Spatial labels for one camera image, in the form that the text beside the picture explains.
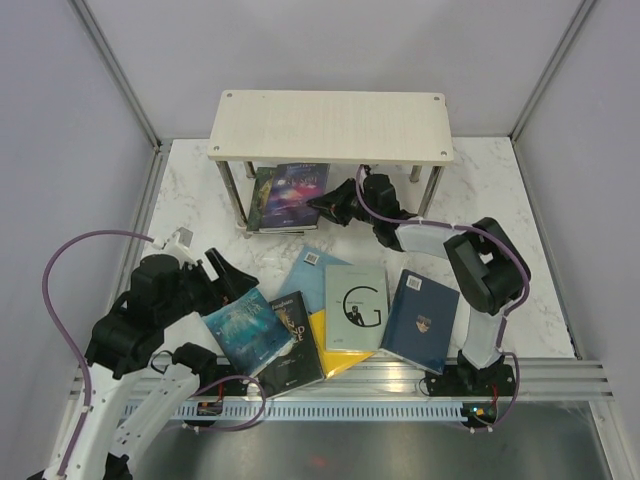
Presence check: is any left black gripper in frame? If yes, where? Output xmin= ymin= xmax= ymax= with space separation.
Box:
xmin=158 ymin=247 xmax=259 ymax=325

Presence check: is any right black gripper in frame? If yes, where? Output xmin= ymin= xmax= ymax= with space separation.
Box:
xmin=308 ymin=177 xmax=379 ymax=226

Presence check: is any purple Robinson Crusoe book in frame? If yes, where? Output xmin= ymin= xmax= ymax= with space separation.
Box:
xmin=259 ymin=163 xmax=330 ymax=232

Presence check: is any teal sea cover book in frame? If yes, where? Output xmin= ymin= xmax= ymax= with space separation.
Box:
xmin=204 ymin=288 xmax=295 ymax=377

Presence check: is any green fantasy cover book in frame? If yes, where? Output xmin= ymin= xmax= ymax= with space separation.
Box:
xmin=246 ymin=167 xmax=276 ymax=232

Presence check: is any grey Great Gatsby book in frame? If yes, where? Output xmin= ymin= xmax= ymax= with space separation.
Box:
xmin=325 ymin=265 xmax=389 ymax=352

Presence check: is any black Moon and Sixpence book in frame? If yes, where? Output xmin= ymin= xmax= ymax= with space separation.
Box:
xmin=258 ymin=291 xmax=325 ymax=398

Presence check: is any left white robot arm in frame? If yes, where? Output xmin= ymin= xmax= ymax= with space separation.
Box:
xmin=35 ymin=246 xmax=259 ymax=479

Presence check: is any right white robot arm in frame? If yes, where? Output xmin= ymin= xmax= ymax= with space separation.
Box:
xmin=307 ymin=173 xmax=531 ymax=394

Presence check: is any light blue barcode book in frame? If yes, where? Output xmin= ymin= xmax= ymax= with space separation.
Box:
xmin=277 ymin=246 xmax=348 ymax=314

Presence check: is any white two-tier wooden shelf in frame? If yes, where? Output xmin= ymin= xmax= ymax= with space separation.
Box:
xmin=207 ymin=90 xmax=454 ymax=229

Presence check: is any yellow file folder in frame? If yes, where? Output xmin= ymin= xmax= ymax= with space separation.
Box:
xmin=309 ymin=310 xmax=374 ymax=379

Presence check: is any navy blue crest book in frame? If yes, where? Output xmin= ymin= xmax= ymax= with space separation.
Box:
xmin=379 ymin=269 xmax=460 ymax=375

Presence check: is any white slotted cable duct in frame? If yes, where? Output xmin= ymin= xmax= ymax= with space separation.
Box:
xmin=172 ymin=403 xmax=496 ymax=422

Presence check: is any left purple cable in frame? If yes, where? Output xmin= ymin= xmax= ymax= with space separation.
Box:
xmin=42 ymin=229 xmax=161 ymax=476

